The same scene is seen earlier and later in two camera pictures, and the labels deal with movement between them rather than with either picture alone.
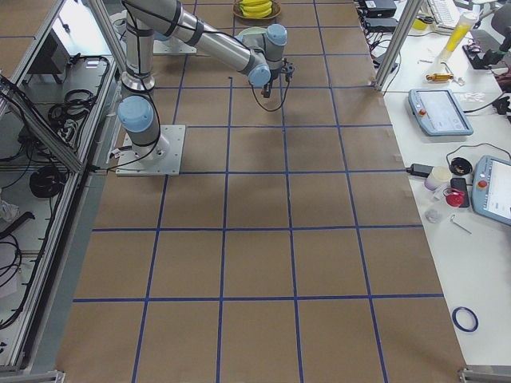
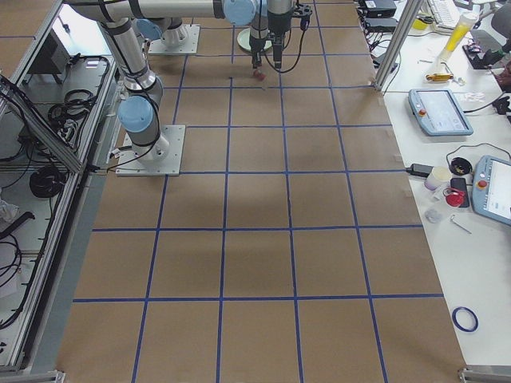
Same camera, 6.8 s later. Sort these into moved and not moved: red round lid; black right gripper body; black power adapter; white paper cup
Moved: black right gripper body
Not moved: black power adapter; red round lid; white paper cup
